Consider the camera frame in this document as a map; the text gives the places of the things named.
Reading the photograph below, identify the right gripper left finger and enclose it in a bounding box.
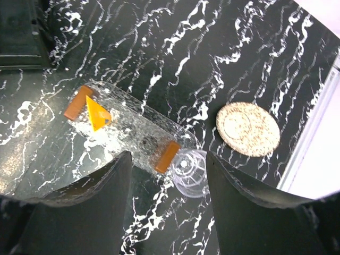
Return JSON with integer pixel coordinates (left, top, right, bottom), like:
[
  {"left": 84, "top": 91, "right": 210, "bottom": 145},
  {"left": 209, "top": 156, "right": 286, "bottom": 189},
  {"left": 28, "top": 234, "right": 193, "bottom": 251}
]
[{"left": 1, "top": 151, "right": 132, "bottom": 254}]

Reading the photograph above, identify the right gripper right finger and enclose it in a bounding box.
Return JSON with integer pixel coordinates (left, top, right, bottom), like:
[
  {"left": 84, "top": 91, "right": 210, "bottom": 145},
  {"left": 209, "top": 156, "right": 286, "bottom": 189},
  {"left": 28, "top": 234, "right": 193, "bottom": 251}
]
[{"left": 206, "top": 152, "right": 339, "bottom": 254}]

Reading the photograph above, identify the black plastic bin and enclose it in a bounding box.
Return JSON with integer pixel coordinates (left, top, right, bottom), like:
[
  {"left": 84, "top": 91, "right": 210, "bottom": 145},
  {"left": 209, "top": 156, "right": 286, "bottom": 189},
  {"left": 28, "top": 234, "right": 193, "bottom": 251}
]
[{"left": 1, "top": 0, "right": 55, "bottom": 70}]

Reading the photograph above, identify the clear acrylic rack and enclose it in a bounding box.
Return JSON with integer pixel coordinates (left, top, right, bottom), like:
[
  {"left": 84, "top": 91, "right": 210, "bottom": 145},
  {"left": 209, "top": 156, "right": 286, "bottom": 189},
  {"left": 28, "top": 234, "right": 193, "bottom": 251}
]
[{"left": 64, "top": 81, "right": 200, "bottom": 175}]

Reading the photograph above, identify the yellow toothpaste tube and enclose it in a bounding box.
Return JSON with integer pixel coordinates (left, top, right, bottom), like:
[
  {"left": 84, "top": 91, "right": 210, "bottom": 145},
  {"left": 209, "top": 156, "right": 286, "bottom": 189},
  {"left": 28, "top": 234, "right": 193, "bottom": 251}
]
[{"left": 86, "top": 96, "right": 112, "bottom": 131}]

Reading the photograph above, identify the speckled round coaster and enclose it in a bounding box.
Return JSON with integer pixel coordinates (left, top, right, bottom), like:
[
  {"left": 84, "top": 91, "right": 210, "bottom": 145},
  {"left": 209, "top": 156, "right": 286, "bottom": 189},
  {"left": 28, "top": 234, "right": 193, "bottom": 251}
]
[{"left": 216, "top": 102, "right": 281, "bottom": 157}]

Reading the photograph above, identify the clear plastic cup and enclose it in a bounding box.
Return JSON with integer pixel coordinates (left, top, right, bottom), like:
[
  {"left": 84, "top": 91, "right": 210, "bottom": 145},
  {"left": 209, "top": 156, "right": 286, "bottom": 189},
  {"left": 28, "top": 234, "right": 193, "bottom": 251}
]
[{"left": 169, "top": 149, "right": 209, "bottom": 198}]

